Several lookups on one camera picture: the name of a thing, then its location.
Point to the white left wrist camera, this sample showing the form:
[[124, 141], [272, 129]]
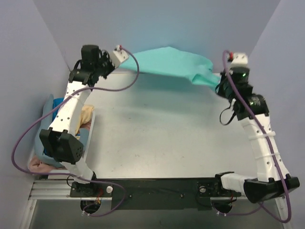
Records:
[[118, 56]]

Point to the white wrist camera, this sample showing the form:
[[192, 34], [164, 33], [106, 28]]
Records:
[[118, 56], [237, 59]]

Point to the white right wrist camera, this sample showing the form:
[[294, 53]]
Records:
[[237, 59]]

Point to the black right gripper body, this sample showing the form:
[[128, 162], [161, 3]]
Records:
[[222, 88]]

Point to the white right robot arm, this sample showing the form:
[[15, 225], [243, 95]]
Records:
[[252, 113]]

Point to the teal t shirt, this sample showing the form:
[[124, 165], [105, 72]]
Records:
[[169, 61]]

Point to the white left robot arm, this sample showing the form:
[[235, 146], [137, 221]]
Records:
[[59, 139]]

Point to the pink t shirt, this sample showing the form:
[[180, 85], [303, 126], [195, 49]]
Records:
[[37, 167]]

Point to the aluminium frame rail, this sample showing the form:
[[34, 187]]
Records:
[[50, 190]]

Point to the white laundry bin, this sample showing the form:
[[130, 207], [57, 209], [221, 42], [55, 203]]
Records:
[[84, 137]]

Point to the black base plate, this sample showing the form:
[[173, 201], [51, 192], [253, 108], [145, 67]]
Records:
[[157, 194]]

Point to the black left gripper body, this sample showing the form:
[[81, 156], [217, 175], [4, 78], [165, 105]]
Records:
[[107, 63]]

